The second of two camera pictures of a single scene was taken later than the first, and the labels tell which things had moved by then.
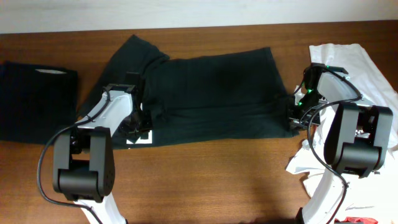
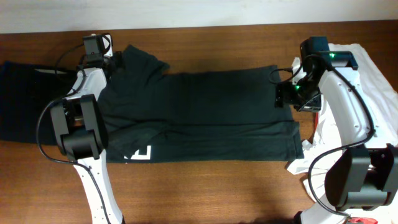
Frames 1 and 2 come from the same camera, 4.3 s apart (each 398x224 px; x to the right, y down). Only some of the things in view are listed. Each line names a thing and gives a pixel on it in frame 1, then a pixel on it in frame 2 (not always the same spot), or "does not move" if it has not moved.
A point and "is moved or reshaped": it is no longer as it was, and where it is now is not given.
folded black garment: [37, 102] does not move
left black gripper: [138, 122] to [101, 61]
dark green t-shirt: [228, 96] is moved or reshaped
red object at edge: [357, 219] does not move
